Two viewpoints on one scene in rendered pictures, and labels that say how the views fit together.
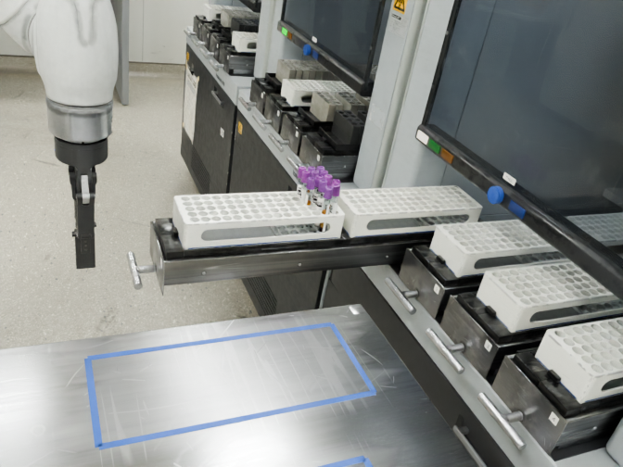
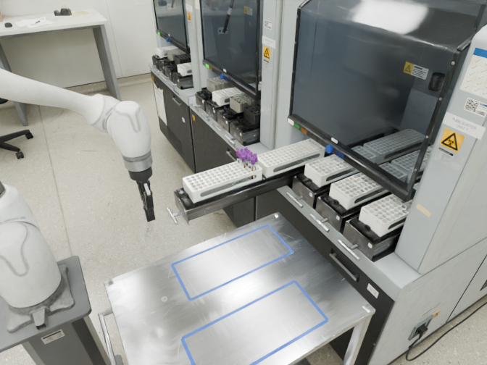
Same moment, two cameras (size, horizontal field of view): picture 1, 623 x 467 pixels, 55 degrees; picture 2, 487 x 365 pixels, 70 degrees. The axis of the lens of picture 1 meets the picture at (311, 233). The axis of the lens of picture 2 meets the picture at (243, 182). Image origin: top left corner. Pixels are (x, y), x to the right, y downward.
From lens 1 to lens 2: 0.30 m
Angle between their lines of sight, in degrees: 7
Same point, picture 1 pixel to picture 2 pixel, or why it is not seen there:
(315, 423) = (272, 271)
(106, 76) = (147, 141)
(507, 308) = (343, 199)
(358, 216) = (268, 168)
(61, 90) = (130, 152)
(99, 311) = (144, 227)
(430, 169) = (297, 133)
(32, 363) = (151, 271)
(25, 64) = not seen: hidden behind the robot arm
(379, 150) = (270, 126)
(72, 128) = (137, 166)
